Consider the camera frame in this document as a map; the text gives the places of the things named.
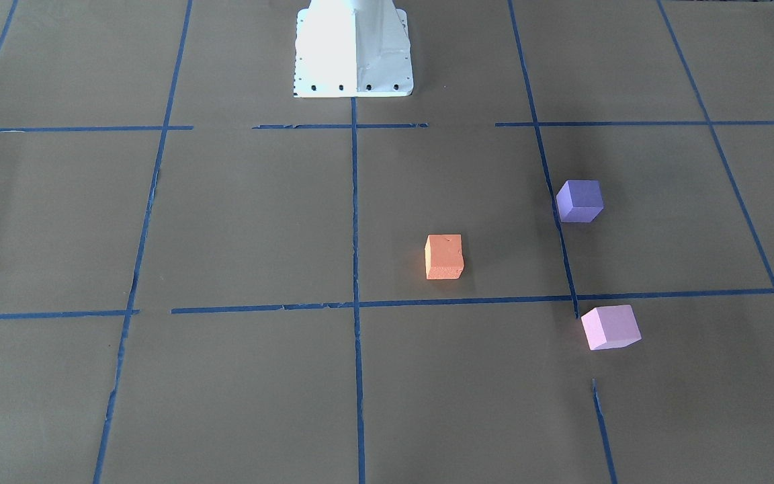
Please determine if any orange foam block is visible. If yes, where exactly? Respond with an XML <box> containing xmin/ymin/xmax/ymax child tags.
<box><xmin>424</xmin><ymin>234</ymin><xmax>464</xmax><ymax>280</ymax></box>

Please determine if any purple foam block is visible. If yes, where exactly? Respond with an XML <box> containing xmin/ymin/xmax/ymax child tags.
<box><xmin>555</xmin><ymin>179</ymin><xmax>605</xmax><ymax>223</ymax></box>

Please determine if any pink foam block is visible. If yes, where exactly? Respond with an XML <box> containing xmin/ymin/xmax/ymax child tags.
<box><xmin>580</xmin><ymin>305</ymin><xmax>642</xmax><ymax>350</ymax></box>

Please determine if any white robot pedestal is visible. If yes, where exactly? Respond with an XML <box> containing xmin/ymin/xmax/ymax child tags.
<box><xmin>293</xmin><ymin>1</ymin><xmax>415</xmax><ymax>98</ymax></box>

